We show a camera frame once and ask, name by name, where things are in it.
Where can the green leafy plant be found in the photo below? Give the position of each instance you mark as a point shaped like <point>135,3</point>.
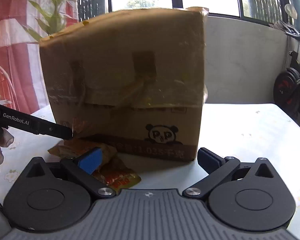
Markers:
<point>46,17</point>

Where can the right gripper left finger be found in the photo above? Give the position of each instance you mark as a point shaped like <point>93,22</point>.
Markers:
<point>80,171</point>

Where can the white floor lamp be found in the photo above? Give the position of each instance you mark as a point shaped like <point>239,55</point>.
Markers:
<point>12,33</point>

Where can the gold red snack packet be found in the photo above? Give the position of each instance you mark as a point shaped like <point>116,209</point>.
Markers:
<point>111,170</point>

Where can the brown cardboard box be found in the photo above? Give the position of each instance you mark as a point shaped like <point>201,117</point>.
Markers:
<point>131,79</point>

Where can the black exercise bike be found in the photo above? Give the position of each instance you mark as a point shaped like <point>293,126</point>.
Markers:
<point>286,89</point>

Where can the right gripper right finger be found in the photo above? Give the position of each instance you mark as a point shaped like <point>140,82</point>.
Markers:
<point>220,170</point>

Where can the red patterned curtain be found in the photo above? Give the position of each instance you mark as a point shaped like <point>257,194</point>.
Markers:
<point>22,63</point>

